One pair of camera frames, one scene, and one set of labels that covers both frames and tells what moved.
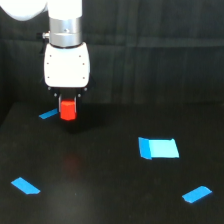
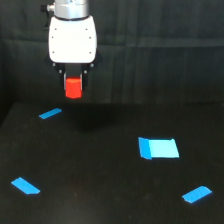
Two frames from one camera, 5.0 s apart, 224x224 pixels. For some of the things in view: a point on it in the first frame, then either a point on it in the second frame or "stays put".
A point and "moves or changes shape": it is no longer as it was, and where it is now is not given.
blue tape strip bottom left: (25, 186) stays put
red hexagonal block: (67, 110) moves or changes shape
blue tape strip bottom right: (196, 194) stays put
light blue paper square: (158, 148) stays put
